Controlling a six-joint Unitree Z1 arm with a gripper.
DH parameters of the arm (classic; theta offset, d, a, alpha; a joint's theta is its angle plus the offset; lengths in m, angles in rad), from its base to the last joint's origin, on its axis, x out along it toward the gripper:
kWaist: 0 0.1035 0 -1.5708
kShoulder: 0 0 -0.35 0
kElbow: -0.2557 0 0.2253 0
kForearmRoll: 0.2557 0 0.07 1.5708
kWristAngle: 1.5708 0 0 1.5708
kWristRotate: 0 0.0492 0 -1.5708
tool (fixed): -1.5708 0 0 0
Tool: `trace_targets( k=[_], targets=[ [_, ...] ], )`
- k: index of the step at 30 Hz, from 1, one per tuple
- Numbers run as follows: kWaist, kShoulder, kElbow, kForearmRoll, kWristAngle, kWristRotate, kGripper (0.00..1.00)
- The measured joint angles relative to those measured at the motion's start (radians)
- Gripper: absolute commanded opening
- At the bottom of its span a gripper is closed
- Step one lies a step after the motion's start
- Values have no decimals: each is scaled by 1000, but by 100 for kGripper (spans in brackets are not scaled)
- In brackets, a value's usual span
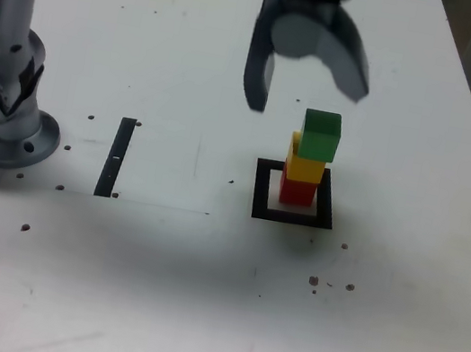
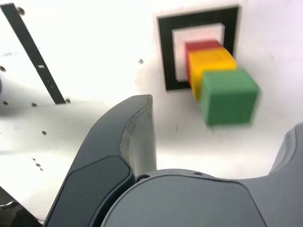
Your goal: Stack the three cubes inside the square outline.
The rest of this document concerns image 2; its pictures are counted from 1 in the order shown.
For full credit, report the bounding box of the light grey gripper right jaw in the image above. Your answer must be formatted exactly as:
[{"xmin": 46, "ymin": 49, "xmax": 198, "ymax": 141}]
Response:
[{"xmin": 100, "ymin": 122, "xmax": 303, "ymax": 227}]

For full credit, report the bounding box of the red cube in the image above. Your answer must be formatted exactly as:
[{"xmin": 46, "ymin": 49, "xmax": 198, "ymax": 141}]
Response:
[{"xmin": 184, "ymin": 40, "xmax": 223, "ymax": 83}]

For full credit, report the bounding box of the black tape square outline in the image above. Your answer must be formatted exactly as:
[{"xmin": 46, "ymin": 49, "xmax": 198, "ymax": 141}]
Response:
[{"xmin": 156, "ymin": 6, "xmax": 240, "ymax": 92}]

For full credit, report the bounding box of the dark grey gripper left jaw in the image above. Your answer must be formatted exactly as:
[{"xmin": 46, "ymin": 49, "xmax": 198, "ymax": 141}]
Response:
[{"xmin": 44, "ymin": 94, "xmax": 157, "ymax": 227}]

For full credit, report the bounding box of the yellow cube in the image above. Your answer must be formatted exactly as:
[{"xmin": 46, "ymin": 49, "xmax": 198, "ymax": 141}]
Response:
[{"xmin": 188, "ymin": 47, "xmax": 237, "ymax": 102}]

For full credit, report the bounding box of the green cube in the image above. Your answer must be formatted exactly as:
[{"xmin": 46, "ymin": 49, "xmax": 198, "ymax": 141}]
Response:
[{"xmin": 200, "ymin": 68, "xmax": 261, "ymax": 127}]

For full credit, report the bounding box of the black tape strip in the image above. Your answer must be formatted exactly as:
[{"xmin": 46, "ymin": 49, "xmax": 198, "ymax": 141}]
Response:
[{"xmin": 0, "ymin": 2, "xmax": 66, "ymax": 105}]

